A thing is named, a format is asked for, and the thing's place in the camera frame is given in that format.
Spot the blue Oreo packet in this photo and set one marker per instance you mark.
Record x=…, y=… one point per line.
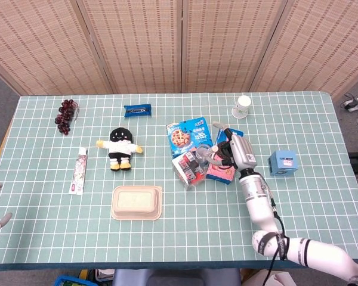
x=137, y=110

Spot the beige lidded food container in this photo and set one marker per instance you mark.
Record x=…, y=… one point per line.
x=135, y=202

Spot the black and white plush doll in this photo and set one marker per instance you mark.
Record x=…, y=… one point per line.
x=120, y=147

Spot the pink and blue Oreo box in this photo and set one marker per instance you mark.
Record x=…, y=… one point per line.
x=217, y=175

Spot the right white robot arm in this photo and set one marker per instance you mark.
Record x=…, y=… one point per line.
x=256, y=196

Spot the blue plastic crate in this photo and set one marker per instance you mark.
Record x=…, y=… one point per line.
x=68, y=280

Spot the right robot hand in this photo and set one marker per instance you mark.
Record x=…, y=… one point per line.
x=243, y=152

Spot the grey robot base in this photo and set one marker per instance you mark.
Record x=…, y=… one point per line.
x=176, y=277

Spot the small blue cardboard box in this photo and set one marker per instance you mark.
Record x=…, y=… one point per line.
x=282, y=164

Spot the clear tube with white cap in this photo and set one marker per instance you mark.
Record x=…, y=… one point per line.
x=214, y=148

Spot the small clear plastic cup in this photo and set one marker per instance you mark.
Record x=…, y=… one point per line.
x=200, y=153

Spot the floral toothpaste tube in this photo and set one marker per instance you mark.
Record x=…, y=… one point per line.
x=79, y=171

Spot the dark red grape bunch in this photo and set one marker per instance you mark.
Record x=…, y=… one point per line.
x=65, y=116

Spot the woven folding screen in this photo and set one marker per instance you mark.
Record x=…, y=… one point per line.
x=167, y=44

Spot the clear plastic snack box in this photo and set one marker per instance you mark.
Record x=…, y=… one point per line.
x=188, y=171

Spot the blue chocolate chip cookie box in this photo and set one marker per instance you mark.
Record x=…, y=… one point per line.
x=185, y=137

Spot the white paper cup green print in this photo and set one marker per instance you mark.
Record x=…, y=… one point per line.
x=241, y=105

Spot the green checked tablecloth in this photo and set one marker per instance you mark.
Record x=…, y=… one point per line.
x=197, y=232

